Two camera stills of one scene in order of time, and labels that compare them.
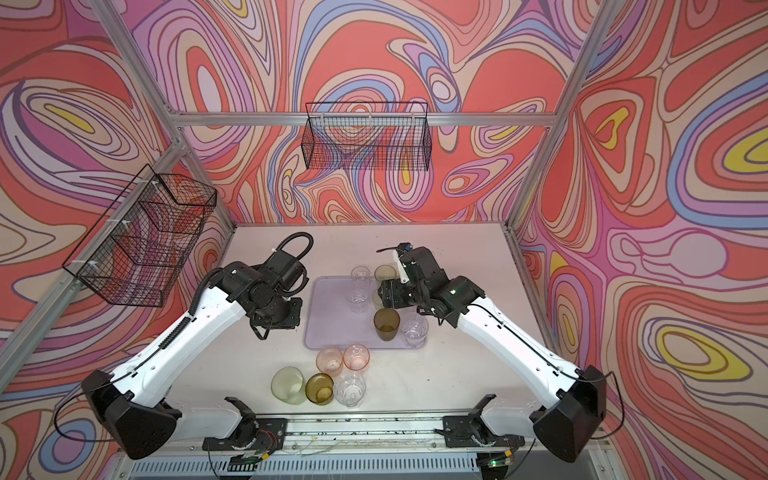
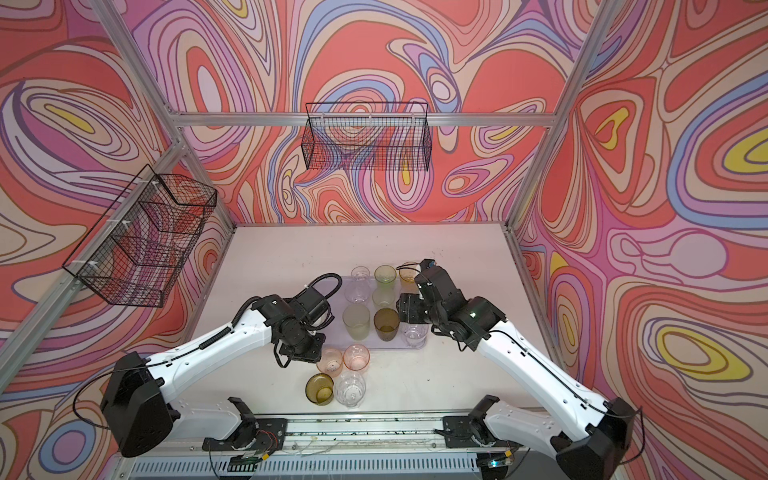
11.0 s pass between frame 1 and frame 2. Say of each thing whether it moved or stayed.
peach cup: stayed
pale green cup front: stayed
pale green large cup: moved
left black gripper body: moved
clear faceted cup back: stayed
